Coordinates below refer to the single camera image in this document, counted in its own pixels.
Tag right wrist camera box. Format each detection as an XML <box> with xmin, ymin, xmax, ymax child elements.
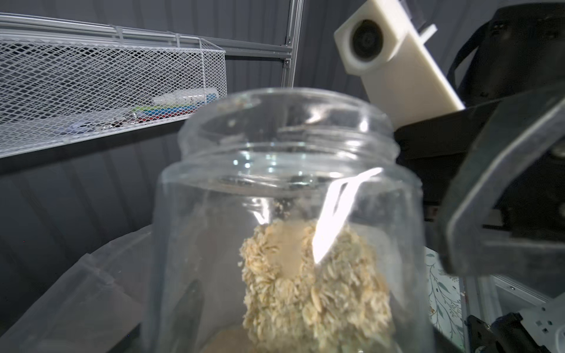
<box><xmin>334</xmin><ymin>1</ymin><xmax>464</xmax><ymax>129</ymax></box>

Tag oatmeal glass jar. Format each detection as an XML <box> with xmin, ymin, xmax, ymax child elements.
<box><xmin>141</xmin><ymin>89</ymin><xmax>435</xmax><ymax>352</ymax></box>

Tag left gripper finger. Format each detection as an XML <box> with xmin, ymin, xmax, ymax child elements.
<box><xmin>171</xmin><ymin>279</ymin><xmax>205</xmax><ymax>352</ymax></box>

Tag white wire mesh basket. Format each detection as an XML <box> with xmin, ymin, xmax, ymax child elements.
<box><xmin>1</xmin><ymin>13</ymin><xmax>227</xmax><ymax>157</ymax></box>

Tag clear plastic bin liner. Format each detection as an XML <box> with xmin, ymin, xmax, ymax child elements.
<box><xmin>1</xmin><ymin>226</ymin><xmax>153</xmax><ymax>352</ymax></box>

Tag floral table mat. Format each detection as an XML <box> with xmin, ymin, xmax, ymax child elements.
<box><xmin>425</xmin><ymin>247</ymin><xmax>465</xmax><ymax>351</ymax></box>

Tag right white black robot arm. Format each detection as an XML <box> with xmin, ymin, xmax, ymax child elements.
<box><xmin>395</xmin><ymin>1</ymin><xmax>564</xmax><ymax>295</ymax></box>

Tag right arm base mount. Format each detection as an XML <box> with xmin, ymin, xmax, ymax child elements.
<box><xmin>466</xmin><ymin>294</ymin><xmax>564</xmax><ymax>353</ymax></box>

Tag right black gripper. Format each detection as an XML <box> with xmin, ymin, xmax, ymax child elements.
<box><xmin>394</xmin><ymin>83</ymin><xmax>564</xmax><ymax>297</ymax></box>

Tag markers in white basket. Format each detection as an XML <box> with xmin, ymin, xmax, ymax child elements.
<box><xmin>125</xmin><ymin>88</ymin><xmax>220</xmax><ymax>122</ymax></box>

